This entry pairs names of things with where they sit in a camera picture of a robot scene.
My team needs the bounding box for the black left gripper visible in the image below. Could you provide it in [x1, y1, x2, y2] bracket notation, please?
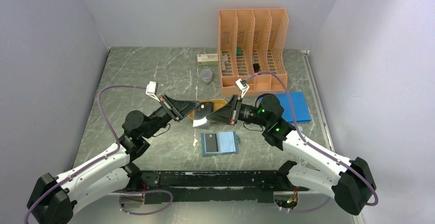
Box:
[142, 93, 201, 138]

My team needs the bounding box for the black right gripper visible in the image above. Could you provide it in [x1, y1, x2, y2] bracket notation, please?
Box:
[206, 94, 270, 127]

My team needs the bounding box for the yellow oval tray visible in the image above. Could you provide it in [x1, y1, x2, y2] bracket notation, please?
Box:
[188, 99, 227, 121]

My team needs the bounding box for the black VIP credit card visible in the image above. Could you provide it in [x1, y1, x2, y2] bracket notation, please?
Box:
[192, 106, 210, 129]

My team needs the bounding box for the blue leather card holder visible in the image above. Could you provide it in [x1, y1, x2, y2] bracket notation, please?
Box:
[201, 131, 241, 157]

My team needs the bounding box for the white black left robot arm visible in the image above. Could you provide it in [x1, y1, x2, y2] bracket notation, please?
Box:
[25, 95, 200, 223]

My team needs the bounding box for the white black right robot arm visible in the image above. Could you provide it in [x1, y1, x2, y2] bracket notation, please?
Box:
[207, 94, 376, 215]

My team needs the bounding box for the clear small jar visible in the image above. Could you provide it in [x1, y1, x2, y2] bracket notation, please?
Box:
[200, 69, 213, 84]

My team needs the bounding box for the red black item in organizer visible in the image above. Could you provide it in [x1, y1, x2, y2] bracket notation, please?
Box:
[252, 63, 261, 73]

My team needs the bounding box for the clear plastic clip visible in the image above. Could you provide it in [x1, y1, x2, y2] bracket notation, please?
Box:
[220, 54, 229, 71]

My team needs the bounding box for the white small carton box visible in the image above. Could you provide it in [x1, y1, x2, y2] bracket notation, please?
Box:
[197, 53, 219, 66]

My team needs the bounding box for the orange plastic file organizer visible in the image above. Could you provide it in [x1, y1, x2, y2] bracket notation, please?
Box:
[216, 9, 289, 97]

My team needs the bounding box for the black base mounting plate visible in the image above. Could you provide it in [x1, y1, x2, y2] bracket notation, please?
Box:
[121, 170, 295, 204]

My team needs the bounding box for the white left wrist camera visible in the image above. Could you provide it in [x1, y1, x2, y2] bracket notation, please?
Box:
[146, 81, 160, 102]

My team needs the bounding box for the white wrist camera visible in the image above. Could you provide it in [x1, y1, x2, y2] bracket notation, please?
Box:
[235, 78, 250, 99]
[146, 81, 160, 102]

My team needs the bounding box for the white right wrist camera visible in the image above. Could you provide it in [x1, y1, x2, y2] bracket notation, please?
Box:
[235, 78, 250, 99]

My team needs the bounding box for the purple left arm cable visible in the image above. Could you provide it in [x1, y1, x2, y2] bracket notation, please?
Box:
[24, 85, 173, 224]

